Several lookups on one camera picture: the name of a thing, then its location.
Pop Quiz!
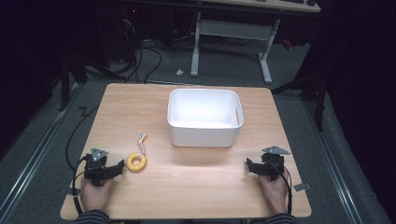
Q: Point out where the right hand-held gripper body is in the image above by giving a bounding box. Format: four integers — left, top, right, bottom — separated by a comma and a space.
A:
261, 145, 291, 182

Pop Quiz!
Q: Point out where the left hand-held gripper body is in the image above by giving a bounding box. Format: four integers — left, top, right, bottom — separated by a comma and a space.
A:
82, 147, 110, 188

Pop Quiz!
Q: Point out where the yellow ring rope toy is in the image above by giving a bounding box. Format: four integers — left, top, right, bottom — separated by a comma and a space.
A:
125, 133, 149, 174

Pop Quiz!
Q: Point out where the person's left hand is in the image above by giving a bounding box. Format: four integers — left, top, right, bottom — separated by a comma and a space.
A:
79, 177, 115, 215

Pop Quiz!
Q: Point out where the person's right hand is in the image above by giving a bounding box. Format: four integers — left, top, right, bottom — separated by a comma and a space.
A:
258, 173, 290, 217

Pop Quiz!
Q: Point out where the grey tape piece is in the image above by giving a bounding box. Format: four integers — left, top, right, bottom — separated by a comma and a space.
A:
293, 182, 312, 192

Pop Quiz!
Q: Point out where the white plastic bin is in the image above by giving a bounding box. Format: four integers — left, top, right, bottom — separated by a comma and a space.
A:
166, 88, 245, 148

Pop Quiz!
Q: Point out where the black metal stand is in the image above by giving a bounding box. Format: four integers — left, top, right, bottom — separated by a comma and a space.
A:
270, 69, 329, 133
58, 50, 90, 113

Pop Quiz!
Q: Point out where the dark computer tower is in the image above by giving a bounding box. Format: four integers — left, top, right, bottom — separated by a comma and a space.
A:
119, 5, 142, 63

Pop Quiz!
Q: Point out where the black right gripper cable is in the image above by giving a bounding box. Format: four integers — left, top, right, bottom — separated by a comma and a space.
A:
271, 161, 294, 216

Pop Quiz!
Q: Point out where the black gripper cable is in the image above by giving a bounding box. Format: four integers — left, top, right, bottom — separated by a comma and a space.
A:
64, 105, 101, 217
271, 161, 294, 216

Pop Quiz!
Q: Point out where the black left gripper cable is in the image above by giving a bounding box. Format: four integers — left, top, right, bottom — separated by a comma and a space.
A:
64, 105, 101, 217

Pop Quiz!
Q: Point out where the metal floor rail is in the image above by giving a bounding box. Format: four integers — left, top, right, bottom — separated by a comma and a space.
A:
0, 83, 79, 220
304, 102, 364, 224

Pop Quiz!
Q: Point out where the black floor cable bundle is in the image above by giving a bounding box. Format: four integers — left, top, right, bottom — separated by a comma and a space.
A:
121, 36, 163, 85

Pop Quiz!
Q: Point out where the white frame desk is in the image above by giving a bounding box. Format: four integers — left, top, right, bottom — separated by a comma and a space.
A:
190, 0, 322, 85

